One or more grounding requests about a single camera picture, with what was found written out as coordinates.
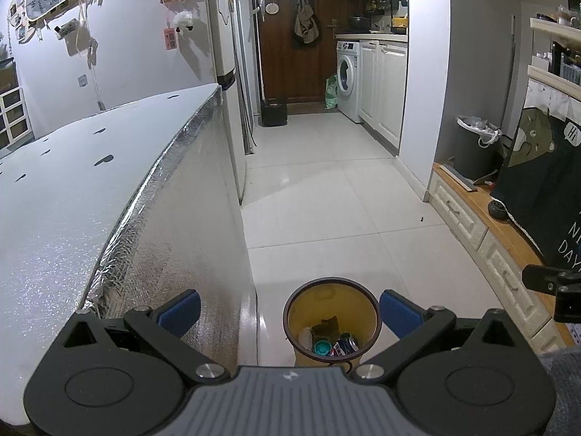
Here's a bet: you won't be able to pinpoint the white drawer cabinet wooden top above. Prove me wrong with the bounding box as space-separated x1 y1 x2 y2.
426 162 575 356

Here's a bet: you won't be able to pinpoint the green plastic bag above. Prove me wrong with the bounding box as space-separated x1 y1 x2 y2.
324 74 341 111

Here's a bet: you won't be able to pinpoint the white washing machine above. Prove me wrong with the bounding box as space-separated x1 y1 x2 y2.
335 39 363 124

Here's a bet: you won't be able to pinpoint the brown wrapper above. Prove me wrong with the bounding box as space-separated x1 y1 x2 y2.
311 315 341 339

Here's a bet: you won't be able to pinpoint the white lace curtain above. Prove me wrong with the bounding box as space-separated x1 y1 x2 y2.
521 77 581 122

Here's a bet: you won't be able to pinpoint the black floor box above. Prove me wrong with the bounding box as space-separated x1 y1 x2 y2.
260 98 289 127

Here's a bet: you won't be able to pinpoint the grey flat board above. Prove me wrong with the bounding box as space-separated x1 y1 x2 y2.
439 163 479 192

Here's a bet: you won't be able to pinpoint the white cubby shelf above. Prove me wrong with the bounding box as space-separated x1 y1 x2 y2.
0 86 34 152

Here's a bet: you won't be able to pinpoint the grey waste bin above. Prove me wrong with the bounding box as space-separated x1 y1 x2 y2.
455 115 503 181

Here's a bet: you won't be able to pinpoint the black printed cloth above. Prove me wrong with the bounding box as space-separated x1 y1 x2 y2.
491 106 581 279

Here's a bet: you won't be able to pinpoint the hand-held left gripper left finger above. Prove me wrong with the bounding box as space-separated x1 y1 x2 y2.
50 289 230 383

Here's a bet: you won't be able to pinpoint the white sliding door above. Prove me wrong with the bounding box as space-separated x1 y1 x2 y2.
231 0 260 156

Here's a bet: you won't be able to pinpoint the white hanging string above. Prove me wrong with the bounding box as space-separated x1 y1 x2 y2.
74 0 106 110

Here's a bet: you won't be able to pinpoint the yellow trash bin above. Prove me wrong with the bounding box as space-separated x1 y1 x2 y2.
282 276 380 368

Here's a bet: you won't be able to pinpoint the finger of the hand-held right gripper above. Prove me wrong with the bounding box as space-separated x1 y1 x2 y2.
521 263 561 293

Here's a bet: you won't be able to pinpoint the brown wooden door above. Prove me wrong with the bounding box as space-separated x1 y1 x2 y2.
257 0 339 106

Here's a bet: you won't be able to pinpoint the white wall shelf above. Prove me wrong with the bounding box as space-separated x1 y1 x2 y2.
528 2 581 101

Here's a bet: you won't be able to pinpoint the olive hanging bag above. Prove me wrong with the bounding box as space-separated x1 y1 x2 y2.
292 0 321 47

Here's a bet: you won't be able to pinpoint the white hanging plush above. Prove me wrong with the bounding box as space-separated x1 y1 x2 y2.
171 11 197 33

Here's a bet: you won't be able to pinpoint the black wheel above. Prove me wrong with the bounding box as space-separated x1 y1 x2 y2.
487 199 510 222

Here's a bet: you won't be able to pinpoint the grey leaning pole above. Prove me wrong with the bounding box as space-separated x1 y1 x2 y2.
499 15 516 142

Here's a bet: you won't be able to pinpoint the white kitchen cabinets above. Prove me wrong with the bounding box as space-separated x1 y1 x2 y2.
358 38 409 152

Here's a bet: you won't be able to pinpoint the beige refrigerator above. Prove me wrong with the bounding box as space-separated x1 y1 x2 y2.
204 0 248 206

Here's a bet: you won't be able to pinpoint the person's grey trouser leg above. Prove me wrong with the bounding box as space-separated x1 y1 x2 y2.
540 349 581 436

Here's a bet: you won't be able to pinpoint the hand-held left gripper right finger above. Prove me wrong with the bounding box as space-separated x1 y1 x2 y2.
350 290 532 383

